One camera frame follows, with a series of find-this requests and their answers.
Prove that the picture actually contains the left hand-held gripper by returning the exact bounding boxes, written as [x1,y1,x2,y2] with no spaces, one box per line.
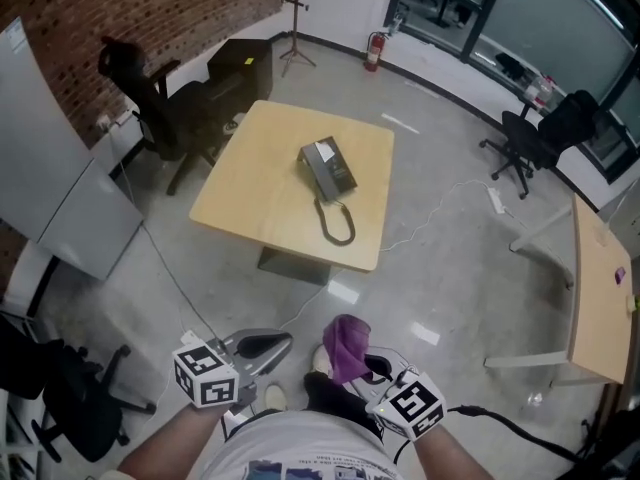
[172,328,295,418]

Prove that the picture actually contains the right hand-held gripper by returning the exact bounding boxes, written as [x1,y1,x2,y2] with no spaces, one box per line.
[349,346,446,442]

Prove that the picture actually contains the purple cloth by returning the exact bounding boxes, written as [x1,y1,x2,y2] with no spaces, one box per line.
[322,314,374,386]

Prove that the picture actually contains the black telephone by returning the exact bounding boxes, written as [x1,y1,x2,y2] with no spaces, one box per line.
[297,136,360,246]

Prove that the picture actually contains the person's right forearm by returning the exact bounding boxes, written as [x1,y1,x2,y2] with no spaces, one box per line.
[409,430,495,480]

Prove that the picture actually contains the person's left forearm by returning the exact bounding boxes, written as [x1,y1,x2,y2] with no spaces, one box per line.
[117,402,235,480]

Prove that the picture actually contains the person's white shoe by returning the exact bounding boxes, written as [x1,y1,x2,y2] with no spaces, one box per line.
[263,382,289,413]
[310,343,335,376]

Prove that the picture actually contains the person's black trousers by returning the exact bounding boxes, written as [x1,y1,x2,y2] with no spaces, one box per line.
[303,371,387,440]

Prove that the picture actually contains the person's white printed shirt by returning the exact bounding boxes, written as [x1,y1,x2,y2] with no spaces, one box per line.
[199,410,407,480]

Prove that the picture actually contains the square wooden table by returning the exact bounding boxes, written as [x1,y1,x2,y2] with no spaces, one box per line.
[188,99,396,285]

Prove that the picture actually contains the long wooden desk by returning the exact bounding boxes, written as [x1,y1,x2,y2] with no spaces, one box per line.
[483,192,635,388]

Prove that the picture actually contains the white shelf unit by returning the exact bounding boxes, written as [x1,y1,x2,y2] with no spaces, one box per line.
[0,387,42,480]

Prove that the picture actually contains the black high-back office chair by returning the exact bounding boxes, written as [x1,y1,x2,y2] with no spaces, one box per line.
[97,36,251,197]

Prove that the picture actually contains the grey metal cabinet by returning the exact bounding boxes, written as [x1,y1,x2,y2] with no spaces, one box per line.
[0,16,146,282]

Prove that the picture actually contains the black cabinet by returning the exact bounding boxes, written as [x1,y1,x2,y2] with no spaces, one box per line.
[206,38,274,114]

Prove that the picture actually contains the clear plastic bottles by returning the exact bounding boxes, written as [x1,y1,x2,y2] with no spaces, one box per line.
[522,73,559,108]

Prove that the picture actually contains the red fire extinguisher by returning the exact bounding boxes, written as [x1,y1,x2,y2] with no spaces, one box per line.
[363,30,390,73]

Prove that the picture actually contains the wooden coat rack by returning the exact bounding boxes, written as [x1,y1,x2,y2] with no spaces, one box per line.
[278,0,318,78]

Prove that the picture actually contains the white power cable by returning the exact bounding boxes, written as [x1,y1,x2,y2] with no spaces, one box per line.
[278,179,494,332]

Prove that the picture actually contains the thick black cable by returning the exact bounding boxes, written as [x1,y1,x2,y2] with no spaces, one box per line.
[446,404,601,465]

